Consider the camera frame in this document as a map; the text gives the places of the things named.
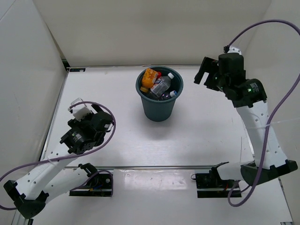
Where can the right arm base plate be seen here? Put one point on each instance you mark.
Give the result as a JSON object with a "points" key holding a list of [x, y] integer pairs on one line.
{"points": [[210, 185]]}

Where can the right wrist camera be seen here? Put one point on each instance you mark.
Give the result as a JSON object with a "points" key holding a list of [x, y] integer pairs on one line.
{"points": [[231, 62]]}

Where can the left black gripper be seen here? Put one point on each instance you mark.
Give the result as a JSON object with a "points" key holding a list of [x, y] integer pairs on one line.
{"points": [[96, 107]]}

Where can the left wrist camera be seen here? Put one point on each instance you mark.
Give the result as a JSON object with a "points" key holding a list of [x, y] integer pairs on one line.
{"points": [[80, 111]]}

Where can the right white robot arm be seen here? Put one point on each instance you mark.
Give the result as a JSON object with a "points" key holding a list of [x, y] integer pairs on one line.
{"points": [[270, 161]]}

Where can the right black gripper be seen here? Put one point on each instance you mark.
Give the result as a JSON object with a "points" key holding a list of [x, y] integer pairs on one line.
{"points": [[207, 65]]}

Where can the dark green plastic bin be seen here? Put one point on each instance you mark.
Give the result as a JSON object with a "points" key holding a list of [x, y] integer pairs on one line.
{"points": [[160, 110]]}

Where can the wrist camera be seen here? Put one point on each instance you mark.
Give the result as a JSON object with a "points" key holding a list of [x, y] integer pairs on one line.
{"points": [[231, 62], [80, 111]]}

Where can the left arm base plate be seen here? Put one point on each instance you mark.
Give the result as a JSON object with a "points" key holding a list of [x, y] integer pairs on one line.
{"points": [[99, 186]]}

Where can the tall white label water bottle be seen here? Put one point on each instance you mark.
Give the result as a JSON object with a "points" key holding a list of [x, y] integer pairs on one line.
{"points": [[162, 84]]}

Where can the clear unlabelled plastic bottle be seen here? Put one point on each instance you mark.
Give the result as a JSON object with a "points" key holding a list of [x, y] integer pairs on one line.
{"points": [[168, 95]]}

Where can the orange juice bottle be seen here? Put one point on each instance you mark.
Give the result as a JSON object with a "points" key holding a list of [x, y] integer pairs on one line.
{"points": [[148, 79]]}

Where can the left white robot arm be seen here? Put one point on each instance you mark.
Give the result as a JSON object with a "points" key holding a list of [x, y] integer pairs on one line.
{"points": [[86, 135]]}

